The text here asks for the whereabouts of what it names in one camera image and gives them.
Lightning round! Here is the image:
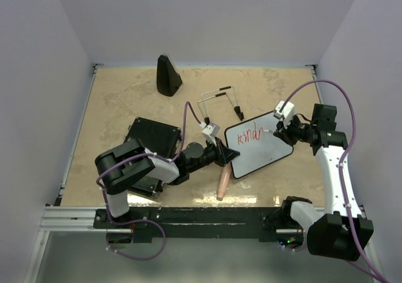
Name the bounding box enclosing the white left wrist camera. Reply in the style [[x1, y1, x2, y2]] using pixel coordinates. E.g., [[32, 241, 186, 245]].
[[200, 122, 220, 142]]

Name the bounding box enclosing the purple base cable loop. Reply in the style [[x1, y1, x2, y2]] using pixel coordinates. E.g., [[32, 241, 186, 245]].
[[281, 235, 310, 252], [106, 219, 168, 261]]

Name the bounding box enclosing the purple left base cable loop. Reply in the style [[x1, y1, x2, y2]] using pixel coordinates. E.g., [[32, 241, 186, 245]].
[[106, 219, 168, 261]]

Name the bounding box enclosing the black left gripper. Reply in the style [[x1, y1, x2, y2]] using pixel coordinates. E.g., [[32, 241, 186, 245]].
[[188, 137, 240, 174]]

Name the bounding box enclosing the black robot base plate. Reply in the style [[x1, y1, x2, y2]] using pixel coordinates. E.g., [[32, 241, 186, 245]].
[[93, 206, 318, 245]]

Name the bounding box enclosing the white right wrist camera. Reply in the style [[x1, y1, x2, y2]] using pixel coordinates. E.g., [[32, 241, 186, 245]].
[[274, 100, 295, 127]]

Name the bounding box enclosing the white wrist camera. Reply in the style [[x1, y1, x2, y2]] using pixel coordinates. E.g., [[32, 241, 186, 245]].
[[200, 122, 220, 142], [274, 100, 295, 127]]

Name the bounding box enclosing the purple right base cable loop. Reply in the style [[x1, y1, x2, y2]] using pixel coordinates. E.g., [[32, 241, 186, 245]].
[[281, 235, 310, 252]]

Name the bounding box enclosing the white whiteboard black frame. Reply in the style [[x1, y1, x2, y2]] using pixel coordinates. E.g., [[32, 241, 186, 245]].
[[224, 111, 293, 179]]

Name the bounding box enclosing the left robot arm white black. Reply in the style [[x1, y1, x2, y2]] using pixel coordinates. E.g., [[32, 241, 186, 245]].
[[94, 137, 241, 228]]

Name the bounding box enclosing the black cone-shaped object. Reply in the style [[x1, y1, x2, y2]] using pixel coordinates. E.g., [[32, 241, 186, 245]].
[[156, 55, 183, 97]]

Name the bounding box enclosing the black hard case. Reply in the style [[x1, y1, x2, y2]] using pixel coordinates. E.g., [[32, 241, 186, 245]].
[[124, 117, 182, 198]]

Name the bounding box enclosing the wire whiteboard stand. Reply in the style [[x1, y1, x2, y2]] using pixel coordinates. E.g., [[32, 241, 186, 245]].
[[197, 86, 244, 124]]

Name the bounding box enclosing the pink toy microphone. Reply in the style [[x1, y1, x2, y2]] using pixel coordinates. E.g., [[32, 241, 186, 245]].
[[216, 164, 232, 201]]

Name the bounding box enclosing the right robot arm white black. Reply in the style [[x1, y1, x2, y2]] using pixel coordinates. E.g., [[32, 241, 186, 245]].
[[273, 101, 374, 262]]

